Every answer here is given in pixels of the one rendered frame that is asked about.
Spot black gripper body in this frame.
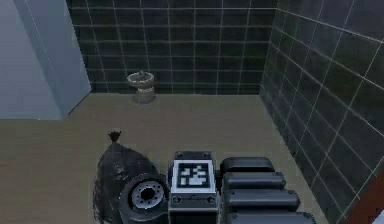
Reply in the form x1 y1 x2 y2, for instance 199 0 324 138
117 172 171 224

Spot black tied garbage bag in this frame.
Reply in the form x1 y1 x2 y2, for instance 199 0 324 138
92 129 161 224

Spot red brown cabinet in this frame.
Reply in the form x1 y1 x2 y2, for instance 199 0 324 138
343 168 384 224

